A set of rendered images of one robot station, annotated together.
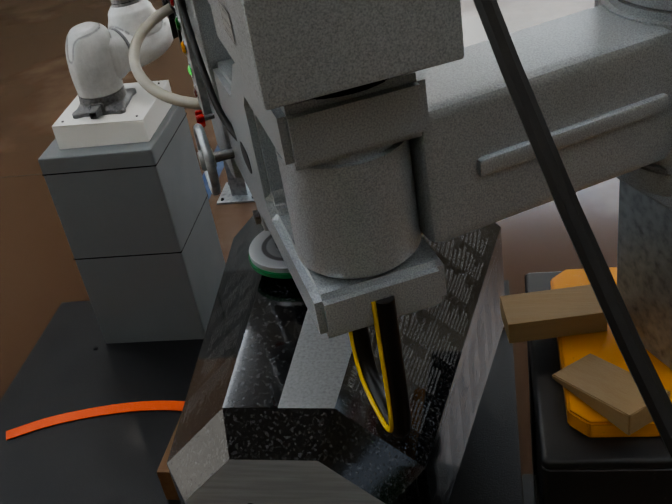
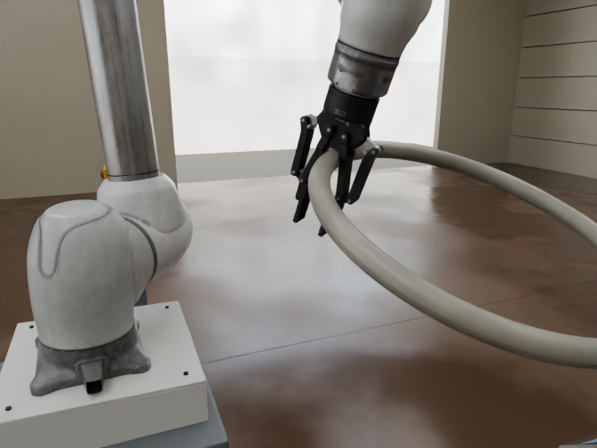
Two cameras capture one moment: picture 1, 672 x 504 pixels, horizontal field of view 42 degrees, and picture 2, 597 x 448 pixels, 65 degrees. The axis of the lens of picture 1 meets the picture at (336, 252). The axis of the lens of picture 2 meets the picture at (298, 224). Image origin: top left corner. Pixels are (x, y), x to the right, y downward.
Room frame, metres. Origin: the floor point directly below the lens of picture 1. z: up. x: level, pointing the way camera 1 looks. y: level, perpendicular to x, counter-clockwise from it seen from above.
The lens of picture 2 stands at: (2.04, 0.78, 1.34)
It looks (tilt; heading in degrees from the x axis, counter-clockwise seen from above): 16 degrees down; 326
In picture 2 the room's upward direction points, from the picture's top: straight up
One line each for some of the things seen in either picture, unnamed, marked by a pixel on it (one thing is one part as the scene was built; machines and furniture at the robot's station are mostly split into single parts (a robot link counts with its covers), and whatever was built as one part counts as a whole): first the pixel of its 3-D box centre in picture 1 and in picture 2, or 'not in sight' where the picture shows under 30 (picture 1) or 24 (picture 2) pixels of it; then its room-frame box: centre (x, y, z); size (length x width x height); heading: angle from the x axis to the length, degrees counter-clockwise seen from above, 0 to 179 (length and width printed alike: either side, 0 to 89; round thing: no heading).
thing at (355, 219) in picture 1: (350, 190); not in sight; (1.13, -0.04, 1.34); 0.19 x 0.19 x 0.20
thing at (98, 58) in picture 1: (94, 57); (85, 266); (2.87, 0.67, 1.05); 0.18 x 0.16 x 0.22; 133
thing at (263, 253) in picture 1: (293, 244); not in sight; (1.78, 0.10, 0.87); 0.21 x 0.21 x 0.01
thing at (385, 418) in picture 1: (373, 344); not in sight; (1.13, -0.03, 1.05); 0.23 x 0.03 x 0.32; 12
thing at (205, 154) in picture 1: (223, 155); not in sight; (1.64, 0.19, 1.20); 0.15 x 0.10 x 0.15; 12
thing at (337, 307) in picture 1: (299, 146); not in sight; (1.39, 0.03, 1.30); 0.74 x 0.23 x 0.49; 12
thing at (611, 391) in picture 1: (608, 384); not in sight; (1.20, -0.45, 0.80); 0.20 x 0.10 x 0.05; 25
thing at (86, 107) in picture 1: (101, 99); (90, 347); (2.84, 0.68, 0.91); 0.22 x 0.18 x 0.06; 172
